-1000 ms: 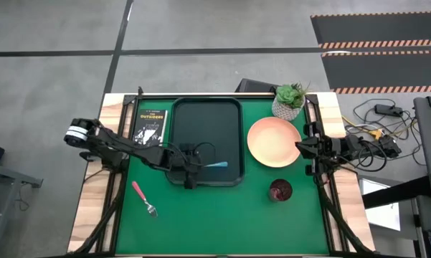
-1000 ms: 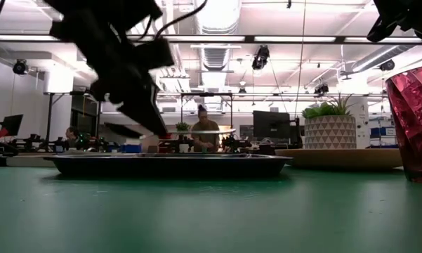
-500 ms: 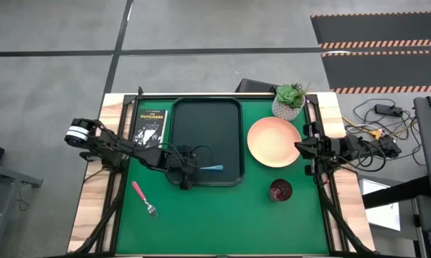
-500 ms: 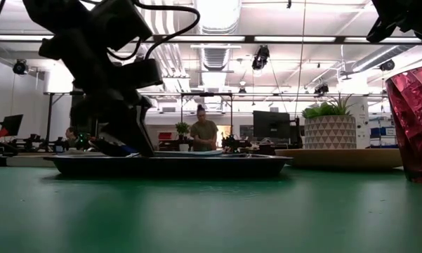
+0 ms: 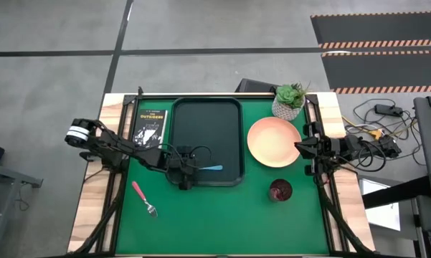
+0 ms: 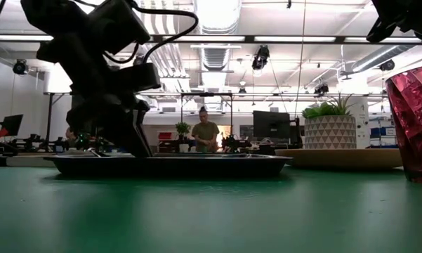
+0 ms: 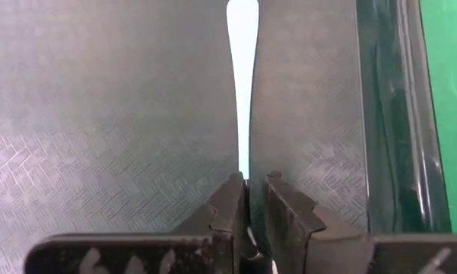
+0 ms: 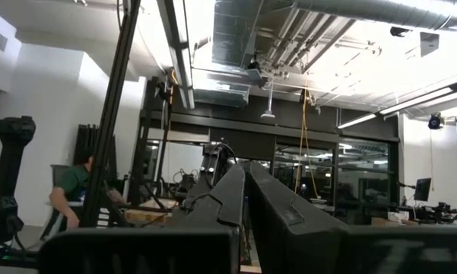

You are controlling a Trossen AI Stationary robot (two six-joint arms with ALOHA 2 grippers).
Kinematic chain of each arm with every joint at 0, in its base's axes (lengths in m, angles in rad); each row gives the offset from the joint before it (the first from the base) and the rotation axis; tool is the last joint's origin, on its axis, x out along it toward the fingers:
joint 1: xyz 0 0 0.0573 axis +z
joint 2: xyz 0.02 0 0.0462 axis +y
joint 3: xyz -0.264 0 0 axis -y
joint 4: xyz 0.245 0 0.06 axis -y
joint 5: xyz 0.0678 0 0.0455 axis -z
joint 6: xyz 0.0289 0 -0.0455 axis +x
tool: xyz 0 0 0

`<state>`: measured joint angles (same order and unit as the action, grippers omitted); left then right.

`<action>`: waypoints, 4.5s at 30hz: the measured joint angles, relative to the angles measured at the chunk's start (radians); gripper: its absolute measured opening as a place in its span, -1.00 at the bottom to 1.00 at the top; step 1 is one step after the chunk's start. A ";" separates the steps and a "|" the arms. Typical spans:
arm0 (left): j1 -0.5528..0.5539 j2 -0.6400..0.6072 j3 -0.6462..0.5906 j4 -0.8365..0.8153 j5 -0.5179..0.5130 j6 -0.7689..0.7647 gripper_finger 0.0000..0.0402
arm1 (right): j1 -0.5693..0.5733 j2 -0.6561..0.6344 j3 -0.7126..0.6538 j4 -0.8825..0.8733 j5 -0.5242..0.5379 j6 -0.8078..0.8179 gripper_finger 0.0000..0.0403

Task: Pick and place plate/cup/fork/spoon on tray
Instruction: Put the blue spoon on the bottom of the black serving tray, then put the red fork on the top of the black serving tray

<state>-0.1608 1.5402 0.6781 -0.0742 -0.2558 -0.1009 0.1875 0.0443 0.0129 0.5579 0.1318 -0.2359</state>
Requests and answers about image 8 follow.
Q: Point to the person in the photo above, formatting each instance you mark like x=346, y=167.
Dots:
x=74, y=180

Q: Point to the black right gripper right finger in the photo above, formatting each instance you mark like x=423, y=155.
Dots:
x=285, y=228

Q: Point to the black metal rack frame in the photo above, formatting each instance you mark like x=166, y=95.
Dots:
x=148, y=144

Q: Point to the black computer monitor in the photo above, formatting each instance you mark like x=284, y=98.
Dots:
x=423, y=189

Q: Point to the rectangular silver air duct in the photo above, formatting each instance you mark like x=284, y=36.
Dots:
x=232, y=34

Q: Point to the black stacked panels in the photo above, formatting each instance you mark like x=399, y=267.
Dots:
x=85, y=142

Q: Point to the black folded robot arm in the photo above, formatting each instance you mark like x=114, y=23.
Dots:
x=7, y=167

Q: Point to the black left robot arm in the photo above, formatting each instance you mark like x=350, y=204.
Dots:
x=217, y=160

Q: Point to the black round spotlight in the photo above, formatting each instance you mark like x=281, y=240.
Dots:
x=435, y=122

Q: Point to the round silver air duct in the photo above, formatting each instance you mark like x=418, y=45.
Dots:
x=384, y=11

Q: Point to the long white ceiling light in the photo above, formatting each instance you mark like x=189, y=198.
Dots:
x=414, y=100

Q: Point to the white pendant lamp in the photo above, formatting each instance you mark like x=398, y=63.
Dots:
x=268, y=113

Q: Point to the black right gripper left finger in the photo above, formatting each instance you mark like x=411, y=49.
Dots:
x=220, y=205

